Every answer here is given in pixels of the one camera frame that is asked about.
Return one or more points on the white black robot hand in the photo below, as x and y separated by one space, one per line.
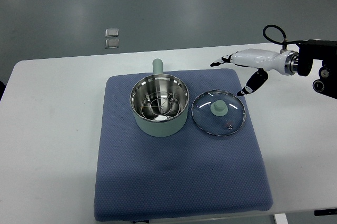
285 63

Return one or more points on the glass lid green knob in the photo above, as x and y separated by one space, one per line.
218 112

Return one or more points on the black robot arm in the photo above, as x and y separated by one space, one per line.
321 55

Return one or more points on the mint green pot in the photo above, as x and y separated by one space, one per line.
159 81

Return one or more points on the blue fabric mat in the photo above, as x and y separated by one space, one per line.
190 173

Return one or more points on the upper metal floor plate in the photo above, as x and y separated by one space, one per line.
111 32

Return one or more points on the white table leg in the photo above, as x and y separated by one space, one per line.
280 218

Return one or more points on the black table control panel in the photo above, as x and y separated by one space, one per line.
325 212

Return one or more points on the wire steaming rack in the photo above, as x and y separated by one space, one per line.
160 104

